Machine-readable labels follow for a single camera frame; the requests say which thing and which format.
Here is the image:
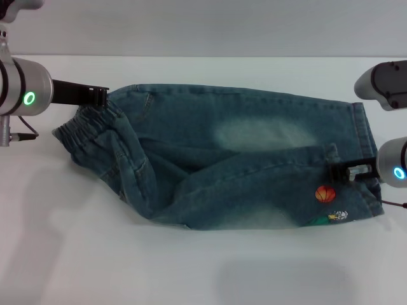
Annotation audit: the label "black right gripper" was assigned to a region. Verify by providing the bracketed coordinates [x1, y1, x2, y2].
[329, 157, 381, 182]

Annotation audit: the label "thin right arm cable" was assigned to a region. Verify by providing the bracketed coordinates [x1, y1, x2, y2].
[381, 199, 407, 210]

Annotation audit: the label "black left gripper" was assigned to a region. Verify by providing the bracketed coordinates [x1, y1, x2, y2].
[50, 79, 111, 108]

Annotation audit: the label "silver right wrist connector plug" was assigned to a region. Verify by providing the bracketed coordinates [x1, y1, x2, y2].
[346, 163, 373, 179]

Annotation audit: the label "blue denim shorts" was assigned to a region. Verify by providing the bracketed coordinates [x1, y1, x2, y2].
[52, 83, 385, 231]

